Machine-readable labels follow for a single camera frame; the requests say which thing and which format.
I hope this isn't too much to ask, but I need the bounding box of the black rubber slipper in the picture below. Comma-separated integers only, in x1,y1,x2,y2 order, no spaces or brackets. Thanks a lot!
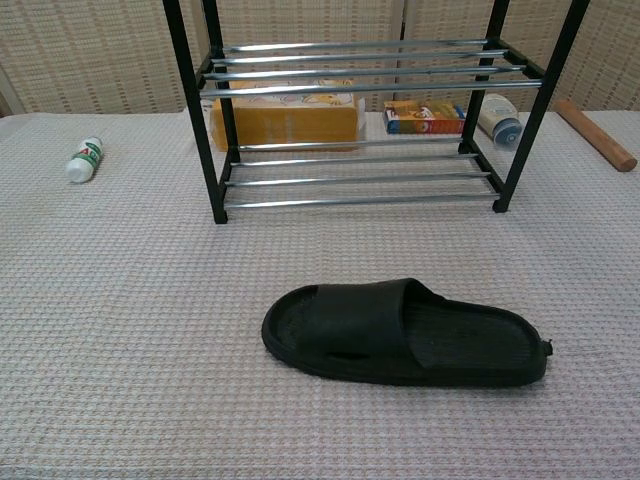
260,277,554,387

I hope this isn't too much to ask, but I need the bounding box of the black metal shoe rack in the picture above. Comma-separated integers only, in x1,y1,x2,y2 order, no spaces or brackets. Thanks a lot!
162,0,591,225

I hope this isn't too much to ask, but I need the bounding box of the yellow cat-print tissue pack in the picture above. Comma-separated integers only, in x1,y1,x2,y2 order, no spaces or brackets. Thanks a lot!
209,79,366,152

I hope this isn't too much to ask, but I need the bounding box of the small orange and blue box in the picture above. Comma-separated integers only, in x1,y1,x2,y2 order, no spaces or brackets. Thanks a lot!
383,99,467,135

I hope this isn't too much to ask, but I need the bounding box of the beige woven tablecloth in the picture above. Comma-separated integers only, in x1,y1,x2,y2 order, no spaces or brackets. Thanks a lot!
0,110,640,480

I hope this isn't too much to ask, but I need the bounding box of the white jar with blue lid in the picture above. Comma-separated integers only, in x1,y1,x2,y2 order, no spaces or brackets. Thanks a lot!
477,93,524,150

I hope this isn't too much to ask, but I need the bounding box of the white bottle with green label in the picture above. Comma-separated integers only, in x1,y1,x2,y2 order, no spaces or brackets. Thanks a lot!
65,136,105,184

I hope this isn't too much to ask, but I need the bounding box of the beige woven folding screen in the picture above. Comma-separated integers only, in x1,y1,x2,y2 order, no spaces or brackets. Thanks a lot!
0,0,640,116

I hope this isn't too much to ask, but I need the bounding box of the wooden rolling stick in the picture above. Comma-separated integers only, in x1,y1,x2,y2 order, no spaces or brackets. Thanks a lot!
552,98,639,173

